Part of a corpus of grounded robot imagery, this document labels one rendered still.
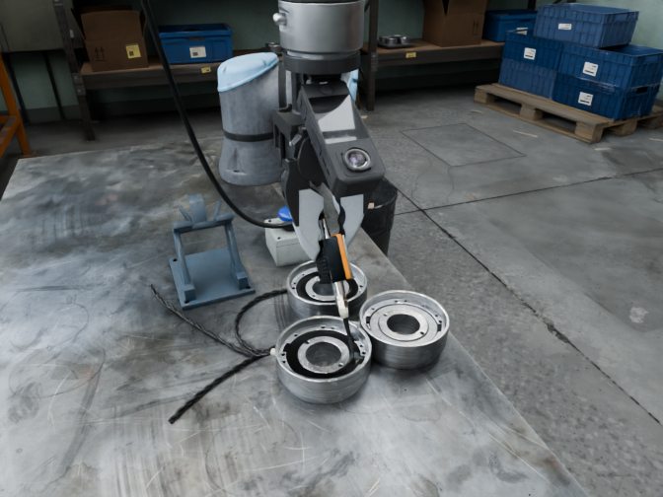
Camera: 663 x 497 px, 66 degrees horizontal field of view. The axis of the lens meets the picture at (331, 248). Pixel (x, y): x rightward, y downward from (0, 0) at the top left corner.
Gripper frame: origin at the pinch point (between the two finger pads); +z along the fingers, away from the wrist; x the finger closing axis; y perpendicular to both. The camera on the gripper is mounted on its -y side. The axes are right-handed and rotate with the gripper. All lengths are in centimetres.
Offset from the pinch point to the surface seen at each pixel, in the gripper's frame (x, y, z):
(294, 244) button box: -1.9, 18.4, 9.8
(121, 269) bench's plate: 22.4, 26.9, 13.3
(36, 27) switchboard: 58, 380, 22
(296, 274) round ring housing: 0.3, 11.1, 10.0
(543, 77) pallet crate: -295, 274, 64
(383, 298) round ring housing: -7.9, 1.6, 9.9
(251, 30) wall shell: -95, 396, 34
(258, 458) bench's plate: 12.4, -12.3, 13.3
